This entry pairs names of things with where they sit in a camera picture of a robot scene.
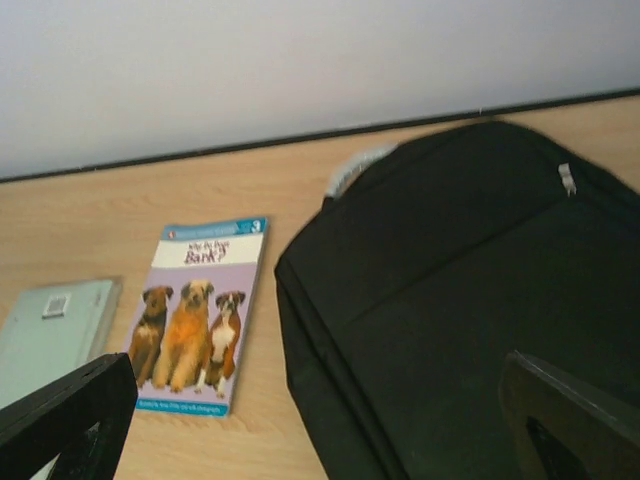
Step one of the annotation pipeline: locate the pale green notebook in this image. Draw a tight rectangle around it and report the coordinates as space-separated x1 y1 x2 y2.
1 278 122 408

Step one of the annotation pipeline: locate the dog picture book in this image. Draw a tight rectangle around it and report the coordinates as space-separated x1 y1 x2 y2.
125 217 269 417

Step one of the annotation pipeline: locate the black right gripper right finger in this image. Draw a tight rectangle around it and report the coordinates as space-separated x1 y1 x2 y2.
499 351 639 479

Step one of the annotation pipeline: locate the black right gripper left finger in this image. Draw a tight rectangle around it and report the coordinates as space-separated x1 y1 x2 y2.
1 353 138 479

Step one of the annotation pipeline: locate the black student backpack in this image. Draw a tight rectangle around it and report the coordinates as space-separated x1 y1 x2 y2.
274 121 639 479

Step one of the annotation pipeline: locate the black cage frame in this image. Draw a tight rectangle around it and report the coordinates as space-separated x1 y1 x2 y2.
1 87 639 184

